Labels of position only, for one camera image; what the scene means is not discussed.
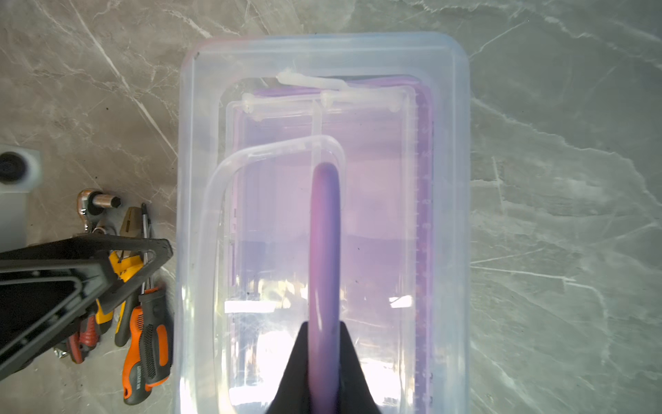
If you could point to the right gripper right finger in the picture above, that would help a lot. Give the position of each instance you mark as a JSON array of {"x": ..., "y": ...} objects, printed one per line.
[{"x": 354, "y": 396}]

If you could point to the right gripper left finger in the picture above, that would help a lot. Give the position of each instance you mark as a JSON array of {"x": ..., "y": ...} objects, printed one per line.
[{"x": 293, "y": 394}]

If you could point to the clear toolbox lid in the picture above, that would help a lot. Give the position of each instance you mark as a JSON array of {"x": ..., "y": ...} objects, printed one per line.
[{"x": 218, "y": 72}]

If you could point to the purple toolbox base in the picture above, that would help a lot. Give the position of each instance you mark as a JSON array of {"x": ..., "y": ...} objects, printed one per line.
[{"x": 384, "y": 126}]

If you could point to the orange black screwdriver large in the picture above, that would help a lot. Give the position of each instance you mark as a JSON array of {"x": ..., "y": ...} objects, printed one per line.
[{"x": 149, "y": 359}]

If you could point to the yellow handled pliers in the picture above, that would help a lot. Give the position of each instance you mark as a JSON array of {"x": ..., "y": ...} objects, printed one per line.
[{"x": 126, "y": 264}]

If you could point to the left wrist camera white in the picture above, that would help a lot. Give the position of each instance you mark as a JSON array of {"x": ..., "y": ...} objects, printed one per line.
[{"x": 21, "y": 173}]

